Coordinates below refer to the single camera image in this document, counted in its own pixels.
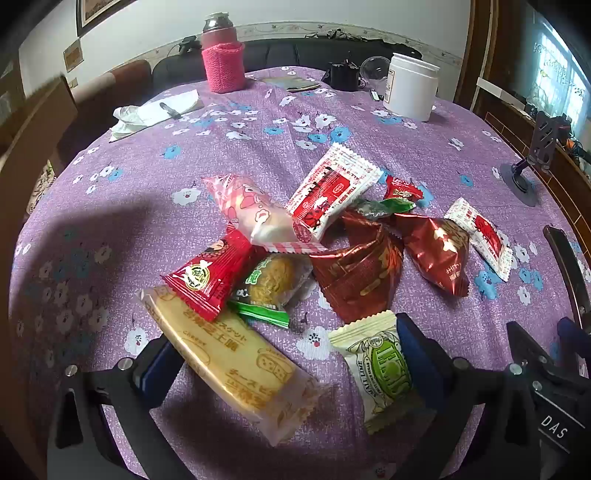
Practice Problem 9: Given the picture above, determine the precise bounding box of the white plastic jar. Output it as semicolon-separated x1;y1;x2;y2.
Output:
383;52;441;123

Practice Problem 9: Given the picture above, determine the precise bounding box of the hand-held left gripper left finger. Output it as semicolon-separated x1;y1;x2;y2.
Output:
46;335;204;480

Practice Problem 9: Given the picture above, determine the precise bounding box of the green booklet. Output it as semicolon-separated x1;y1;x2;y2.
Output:
259;75;322;93

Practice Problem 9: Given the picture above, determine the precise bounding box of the white green snack packet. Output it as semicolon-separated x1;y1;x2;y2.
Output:
328;309;419;435

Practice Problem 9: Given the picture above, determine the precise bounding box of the long yellow biscuit packet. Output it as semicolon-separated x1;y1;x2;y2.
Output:
140;285;325;447

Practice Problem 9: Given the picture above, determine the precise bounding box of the wooden cabinet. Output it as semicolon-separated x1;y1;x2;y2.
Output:
471;76;591;241

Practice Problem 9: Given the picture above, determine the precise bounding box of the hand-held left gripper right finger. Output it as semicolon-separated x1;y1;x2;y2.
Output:
394;312;542;480

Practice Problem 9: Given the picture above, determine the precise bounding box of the framed wall picture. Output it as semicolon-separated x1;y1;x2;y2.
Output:
75;0;139;38

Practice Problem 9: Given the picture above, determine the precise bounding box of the puffy dark red foil packet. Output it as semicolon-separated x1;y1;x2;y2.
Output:
394;213;472;297

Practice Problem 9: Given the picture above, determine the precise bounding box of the pink striped bread packet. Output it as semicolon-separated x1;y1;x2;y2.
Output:
202;172;326;256

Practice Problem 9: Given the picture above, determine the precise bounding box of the black leather sofa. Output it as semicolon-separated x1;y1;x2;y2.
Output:
151;38;424;88

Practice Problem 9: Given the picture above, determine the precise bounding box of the small white red snack packet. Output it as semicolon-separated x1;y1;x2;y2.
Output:
444;197;514;283

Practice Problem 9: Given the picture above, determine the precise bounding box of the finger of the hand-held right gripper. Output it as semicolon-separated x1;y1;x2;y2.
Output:
506;320;563;384
556;316;591;358

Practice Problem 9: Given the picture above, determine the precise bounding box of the large white red snack packet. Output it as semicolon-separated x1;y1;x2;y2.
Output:
285;142;385;243

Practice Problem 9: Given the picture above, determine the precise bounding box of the wooden chair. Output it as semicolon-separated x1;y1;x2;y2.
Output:
0;76;79;204

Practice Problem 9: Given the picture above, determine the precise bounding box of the wide dark red foil packet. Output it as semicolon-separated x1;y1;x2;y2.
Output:
308;210;406;325

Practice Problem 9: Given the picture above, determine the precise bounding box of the green clear cookie packet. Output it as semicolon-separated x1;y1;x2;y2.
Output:
226;253;314;329

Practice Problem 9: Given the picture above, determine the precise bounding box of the green foil candy packet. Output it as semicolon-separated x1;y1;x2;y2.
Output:
355;198;417;221

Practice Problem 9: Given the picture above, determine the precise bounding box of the dark curved chair back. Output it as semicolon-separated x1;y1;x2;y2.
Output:
543;224;591;334

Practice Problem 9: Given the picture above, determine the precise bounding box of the brown armchair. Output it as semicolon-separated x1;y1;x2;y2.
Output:
58;59;154;162

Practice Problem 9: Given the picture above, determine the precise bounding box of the black phone stand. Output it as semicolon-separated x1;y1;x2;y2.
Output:
500;111;573;208

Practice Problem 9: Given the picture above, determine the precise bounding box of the flask in pink knitted sleeve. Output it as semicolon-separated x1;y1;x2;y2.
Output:
200;12;246;94

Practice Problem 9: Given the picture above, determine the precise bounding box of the red packet with round logo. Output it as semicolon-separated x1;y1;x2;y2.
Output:
160;229;256;323

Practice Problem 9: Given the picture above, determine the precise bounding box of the clear plastic cup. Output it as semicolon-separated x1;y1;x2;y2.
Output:
359;55;391;89

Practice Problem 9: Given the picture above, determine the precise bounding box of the white paper sheet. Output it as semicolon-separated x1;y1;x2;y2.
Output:
109;89;205;143

